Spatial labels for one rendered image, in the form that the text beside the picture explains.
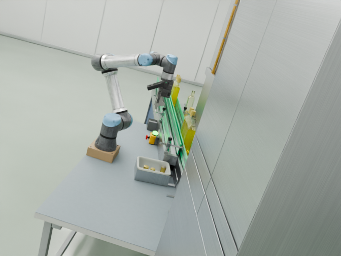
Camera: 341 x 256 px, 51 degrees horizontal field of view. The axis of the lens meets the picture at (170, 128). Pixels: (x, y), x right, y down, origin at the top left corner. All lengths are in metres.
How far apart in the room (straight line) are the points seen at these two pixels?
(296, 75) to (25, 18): 7.94
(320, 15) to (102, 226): 1.44
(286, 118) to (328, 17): 0.22
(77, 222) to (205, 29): 6.91
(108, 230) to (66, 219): 0.21
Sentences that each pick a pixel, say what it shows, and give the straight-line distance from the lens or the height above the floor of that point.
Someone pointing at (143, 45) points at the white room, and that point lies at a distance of 8.28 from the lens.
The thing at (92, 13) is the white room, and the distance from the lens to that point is 8.26.
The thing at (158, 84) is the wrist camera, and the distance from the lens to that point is 2.33.
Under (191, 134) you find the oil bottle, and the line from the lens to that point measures 2.52.
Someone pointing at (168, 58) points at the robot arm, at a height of 1.51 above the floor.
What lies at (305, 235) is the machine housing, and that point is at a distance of 0.95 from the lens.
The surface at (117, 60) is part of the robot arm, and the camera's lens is 2.33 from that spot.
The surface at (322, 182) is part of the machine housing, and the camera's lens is 0.87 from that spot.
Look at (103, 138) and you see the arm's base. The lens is 2.44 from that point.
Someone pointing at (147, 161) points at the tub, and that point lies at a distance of 2.45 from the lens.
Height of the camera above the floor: 1.92
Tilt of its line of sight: 21 degrees down
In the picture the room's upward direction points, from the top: 17 degrees clockwise
